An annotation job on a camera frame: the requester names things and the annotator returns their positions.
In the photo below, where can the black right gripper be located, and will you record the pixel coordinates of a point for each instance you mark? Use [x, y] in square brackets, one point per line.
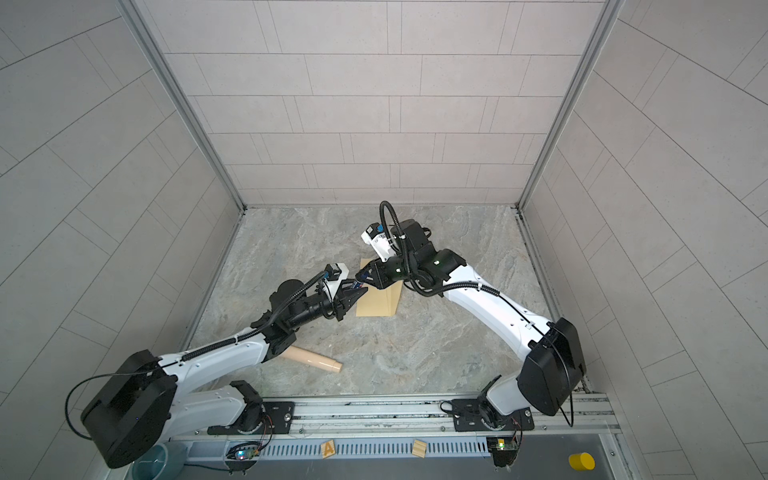
[380, 280]

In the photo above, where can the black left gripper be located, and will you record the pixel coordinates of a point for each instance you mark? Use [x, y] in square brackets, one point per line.
[341, 304]

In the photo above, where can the yellow paper envelope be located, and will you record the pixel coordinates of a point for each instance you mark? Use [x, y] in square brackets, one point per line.
[378, 303]

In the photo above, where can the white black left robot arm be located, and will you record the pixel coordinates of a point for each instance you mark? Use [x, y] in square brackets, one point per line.
[151, 398]

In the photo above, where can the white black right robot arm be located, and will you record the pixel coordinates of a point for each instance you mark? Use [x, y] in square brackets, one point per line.
[551, 352]

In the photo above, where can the wooden letter block A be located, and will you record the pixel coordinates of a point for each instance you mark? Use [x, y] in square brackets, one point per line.
[328, 449]

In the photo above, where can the beige wooden cylinder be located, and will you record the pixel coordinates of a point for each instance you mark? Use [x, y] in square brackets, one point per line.
[312, 359]

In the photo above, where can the plain wooden block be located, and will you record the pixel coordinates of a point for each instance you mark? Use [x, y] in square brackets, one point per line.
[419, 448]

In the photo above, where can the left green circuit board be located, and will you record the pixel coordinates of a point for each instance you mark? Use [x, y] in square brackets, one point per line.
[243, 456]

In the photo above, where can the green circuit board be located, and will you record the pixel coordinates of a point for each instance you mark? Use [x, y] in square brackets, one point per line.
[503, 450]
[243, 456]

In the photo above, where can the right green circuit board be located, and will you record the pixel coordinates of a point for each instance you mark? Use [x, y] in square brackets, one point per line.
[503, 450]

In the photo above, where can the teal round bowl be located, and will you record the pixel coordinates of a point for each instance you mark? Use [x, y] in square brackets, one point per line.
[161, 462]

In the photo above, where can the yellow cylinder object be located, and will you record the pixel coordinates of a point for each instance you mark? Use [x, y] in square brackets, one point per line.
[582, 462]

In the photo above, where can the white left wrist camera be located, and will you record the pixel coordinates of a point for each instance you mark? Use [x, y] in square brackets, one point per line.
[334, 275]

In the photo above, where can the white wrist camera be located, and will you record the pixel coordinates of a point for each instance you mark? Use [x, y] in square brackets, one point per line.
[334, 275]
[376, 238]

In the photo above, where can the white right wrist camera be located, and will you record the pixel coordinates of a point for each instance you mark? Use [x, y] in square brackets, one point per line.
[376, 238]

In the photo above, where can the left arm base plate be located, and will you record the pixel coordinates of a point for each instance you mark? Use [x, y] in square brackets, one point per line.
[265, 419]

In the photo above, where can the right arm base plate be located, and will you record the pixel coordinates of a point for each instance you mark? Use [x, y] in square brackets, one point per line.
[471, 415]

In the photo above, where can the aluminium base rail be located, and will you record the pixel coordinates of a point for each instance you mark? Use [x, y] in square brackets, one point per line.
[385, 428]

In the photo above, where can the aluminium corner post left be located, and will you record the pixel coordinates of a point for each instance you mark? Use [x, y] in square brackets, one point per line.
[139, 28]

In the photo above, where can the aluminium corner post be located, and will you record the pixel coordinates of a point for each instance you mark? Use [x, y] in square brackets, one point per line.
[605, 21]
[139, 28]

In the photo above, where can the aluminium corner post right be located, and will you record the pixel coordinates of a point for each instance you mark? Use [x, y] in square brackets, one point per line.
[605, 21]

